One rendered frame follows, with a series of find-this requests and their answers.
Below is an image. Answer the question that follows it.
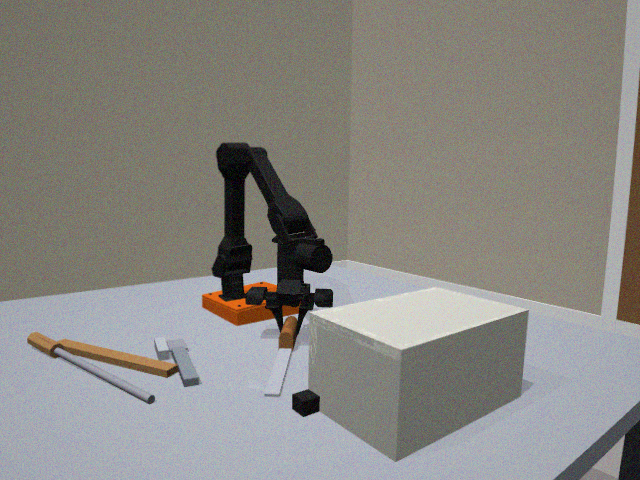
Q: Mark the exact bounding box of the grey metal rod with wooden handle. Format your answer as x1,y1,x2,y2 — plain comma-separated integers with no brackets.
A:
27,332,155,404

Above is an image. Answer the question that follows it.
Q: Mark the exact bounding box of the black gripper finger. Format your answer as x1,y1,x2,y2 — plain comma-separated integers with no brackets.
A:
296,304,314,336
265,305,283,333

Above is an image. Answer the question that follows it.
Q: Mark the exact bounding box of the wooden bar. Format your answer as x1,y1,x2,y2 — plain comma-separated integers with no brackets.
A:
57,339,178,378

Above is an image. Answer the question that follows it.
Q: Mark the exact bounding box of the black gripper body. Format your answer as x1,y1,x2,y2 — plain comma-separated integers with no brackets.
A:
245,265,333,308

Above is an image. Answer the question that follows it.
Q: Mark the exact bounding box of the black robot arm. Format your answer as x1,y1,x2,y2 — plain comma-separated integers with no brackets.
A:
211,142,333,307

